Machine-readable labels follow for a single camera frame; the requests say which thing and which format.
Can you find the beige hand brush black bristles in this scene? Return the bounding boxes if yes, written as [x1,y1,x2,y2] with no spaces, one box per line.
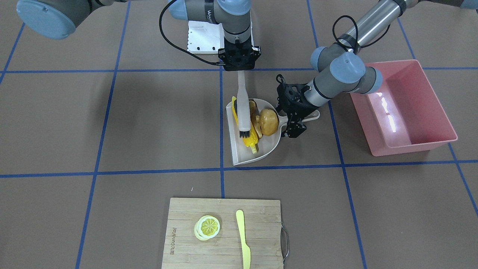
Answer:
[235,71,251,138]

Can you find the tan ginger root toy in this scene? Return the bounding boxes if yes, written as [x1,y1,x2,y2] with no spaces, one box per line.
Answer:
[249,99,263,139]

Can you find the beige plastic dustpan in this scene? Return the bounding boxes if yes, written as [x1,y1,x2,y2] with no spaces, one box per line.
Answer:
[226,98,320,166]

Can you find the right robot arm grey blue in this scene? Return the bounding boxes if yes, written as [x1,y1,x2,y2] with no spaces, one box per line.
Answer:
[15,0,261,71]

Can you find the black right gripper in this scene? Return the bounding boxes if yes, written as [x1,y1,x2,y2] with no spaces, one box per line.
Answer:
[217,40,261,71]

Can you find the brown potato toy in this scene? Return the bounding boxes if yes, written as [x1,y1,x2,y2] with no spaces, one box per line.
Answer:
[258,108,279,136]

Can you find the yellow plastic knife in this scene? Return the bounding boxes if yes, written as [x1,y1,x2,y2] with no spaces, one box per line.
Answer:
[236,210,251,269]

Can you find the yellow lemon slice toy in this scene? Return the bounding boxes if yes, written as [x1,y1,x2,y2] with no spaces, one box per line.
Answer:
[193,216,221,241]

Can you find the pink plastic bin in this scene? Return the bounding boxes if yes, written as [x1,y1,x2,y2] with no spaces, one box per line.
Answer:
[351,59,458,157]

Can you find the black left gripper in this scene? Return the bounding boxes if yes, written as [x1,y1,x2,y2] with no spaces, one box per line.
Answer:
[276,74,311,138]

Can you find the yellow corn cob toy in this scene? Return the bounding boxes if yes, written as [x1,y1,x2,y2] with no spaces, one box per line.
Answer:
[232,96,259,154]

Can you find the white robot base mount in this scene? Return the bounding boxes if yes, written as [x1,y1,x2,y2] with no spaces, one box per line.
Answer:
[187,21,255,55]

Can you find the bamboo cutting board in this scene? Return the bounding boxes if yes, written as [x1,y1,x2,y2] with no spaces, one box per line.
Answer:
[161,198,285,269]

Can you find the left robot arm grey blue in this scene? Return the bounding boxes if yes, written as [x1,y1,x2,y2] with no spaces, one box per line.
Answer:
[276,0,418,138]

